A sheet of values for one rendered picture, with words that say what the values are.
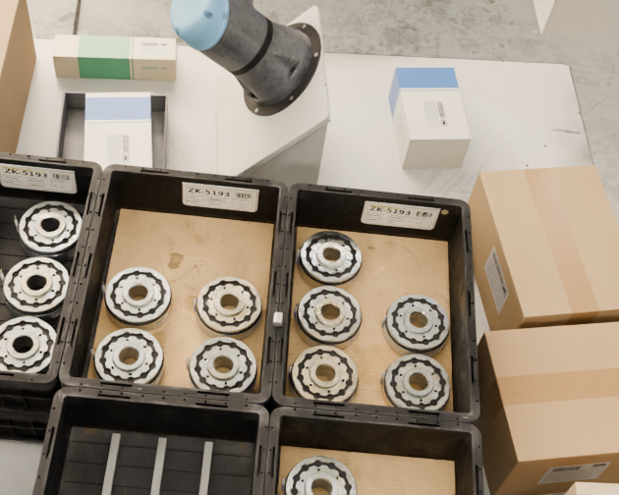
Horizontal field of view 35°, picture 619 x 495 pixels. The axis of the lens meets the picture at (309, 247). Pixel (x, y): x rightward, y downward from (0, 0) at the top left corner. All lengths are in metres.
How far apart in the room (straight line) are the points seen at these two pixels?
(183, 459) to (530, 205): 0.74
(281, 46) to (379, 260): 0.41
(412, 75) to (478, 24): 1.36
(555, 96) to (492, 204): 0.50
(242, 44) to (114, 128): 0.31
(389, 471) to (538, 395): 0.26
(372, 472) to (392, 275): 0.35
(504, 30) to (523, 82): 1.18
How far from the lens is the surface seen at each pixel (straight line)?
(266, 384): 1.43
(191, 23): 1.70
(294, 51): 1.77
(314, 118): 1.70
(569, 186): 1.83
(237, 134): 1.84
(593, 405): 1.61
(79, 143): 1.97
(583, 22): 1.79
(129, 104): 1.91
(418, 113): 1.96
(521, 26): 3.41
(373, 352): 1.59
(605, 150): 3.13
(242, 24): 1.71
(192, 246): 1.67
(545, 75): 2.24
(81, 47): 2.07
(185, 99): 2.04
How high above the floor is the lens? 2.21
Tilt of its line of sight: 55 degrees down
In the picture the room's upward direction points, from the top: 10 degrees clockwise
